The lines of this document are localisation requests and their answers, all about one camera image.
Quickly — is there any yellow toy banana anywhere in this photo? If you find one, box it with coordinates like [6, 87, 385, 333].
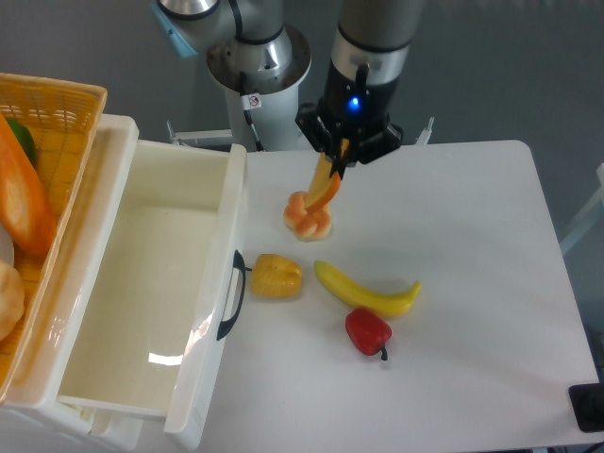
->
[313, 260, 422, 318]

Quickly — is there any braided bread roll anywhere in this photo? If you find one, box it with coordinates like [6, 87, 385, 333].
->
[283, 191, 332, 242]

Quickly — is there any white upper drawer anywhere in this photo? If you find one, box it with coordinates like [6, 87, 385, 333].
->
[59, 141, 247, 450]

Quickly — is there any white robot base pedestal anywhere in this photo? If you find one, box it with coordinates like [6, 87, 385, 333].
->
[207, 25, 311, 151]

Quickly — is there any orange toy baguette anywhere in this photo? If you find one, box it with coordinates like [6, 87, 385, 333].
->
[1, 116, 57, 255]

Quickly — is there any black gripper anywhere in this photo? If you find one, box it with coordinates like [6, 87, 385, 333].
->
[295, 63, 403, 179]

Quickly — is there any yellow woven basket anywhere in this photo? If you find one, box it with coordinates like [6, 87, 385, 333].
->
[1, 73, 108, 400]

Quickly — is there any red toy bell pepper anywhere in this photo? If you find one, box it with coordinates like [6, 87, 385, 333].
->
[344, 308, 392, 361]

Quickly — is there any black drawer handle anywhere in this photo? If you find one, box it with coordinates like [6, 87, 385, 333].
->
[216, 250, 247, 341]

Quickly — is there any yellow toy bell pepper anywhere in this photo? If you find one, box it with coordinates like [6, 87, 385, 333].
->
[245, 254, 303, 298]

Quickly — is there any black device at table edge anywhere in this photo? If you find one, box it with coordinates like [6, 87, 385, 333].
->
[568, 383, 604, 433]

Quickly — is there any orange toy bread slice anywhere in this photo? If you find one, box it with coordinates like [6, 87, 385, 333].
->
[304, 139, 349, 213]

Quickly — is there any white drawer cabinet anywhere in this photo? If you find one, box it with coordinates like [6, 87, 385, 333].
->
[1, 114, 139, 452]

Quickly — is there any round toy bread bun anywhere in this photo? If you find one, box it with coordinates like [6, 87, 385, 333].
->
[0, 260, 25, 340]

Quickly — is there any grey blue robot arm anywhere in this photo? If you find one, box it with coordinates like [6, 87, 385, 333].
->
[152, 1, 424, 174]

